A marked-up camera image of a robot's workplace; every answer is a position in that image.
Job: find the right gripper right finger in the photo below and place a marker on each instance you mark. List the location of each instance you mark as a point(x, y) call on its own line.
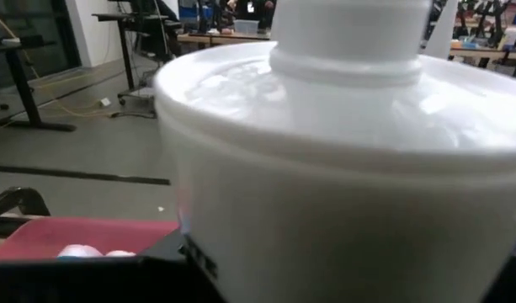
point(514, 282)

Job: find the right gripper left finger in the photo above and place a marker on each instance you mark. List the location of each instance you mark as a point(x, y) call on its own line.
point(177, 278)

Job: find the pink plastic bin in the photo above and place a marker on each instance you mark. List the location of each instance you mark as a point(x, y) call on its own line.
point(93, 233)

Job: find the black table clamp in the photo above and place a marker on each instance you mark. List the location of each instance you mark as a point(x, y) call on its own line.
point(19, 191)

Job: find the white power strip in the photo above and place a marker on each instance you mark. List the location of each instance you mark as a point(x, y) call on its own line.
point(105, 102)

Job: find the wooden top work table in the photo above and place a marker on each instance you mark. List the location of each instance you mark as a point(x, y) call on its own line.
point(207, 38)
point(472, 52)

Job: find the black desk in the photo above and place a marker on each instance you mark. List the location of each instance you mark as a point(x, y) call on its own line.
point(127, 17)
point(24, 90)

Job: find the clear plastic storage box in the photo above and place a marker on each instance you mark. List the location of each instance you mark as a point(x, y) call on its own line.
point(246, 27)

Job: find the person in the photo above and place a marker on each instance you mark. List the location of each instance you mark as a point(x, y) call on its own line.
point(257, 12)

